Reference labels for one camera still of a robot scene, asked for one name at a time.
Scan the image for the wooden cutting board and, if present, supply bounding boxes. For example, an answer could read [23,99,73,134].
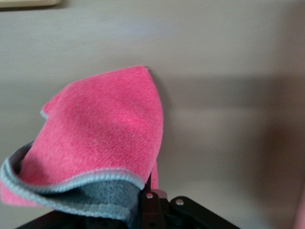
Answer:
[0,0,64,9]

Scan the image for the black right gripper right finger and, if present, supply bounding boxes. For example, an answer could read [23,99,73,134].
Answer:
[139,173,239,229]

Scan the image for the pink plastic bin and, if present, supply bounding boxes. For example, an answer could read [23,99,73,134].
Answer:
[292,188,305,229]

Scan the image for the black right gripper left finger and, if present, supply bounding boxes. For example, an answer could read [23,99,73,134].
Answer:
[16,211,131,229]

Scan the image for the pink cloth with grey edge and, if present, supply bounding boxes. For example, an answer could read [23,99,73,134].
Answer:
[0,64,165,222]

